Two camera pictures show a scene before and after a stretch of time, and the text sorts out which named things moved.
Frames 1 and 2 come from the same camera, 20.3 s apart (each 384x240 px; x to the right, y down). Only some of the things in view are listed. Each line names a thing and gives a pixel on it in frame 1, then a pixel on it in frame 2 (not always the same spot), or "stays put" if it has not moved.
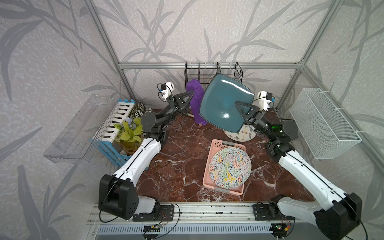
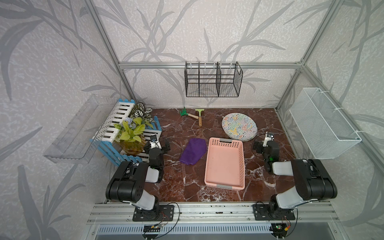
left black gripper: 173,109 to 164,148
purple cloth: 194,85 to 193,151
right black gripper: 258,119 to 259,149
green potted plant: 129,136 stays put
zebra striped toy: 139,109 stays put
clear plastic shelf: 73,144 stays put
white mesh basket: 323,129 stays put
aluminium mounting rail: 195,213 stays put
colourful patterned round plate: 230,168 to 239,126
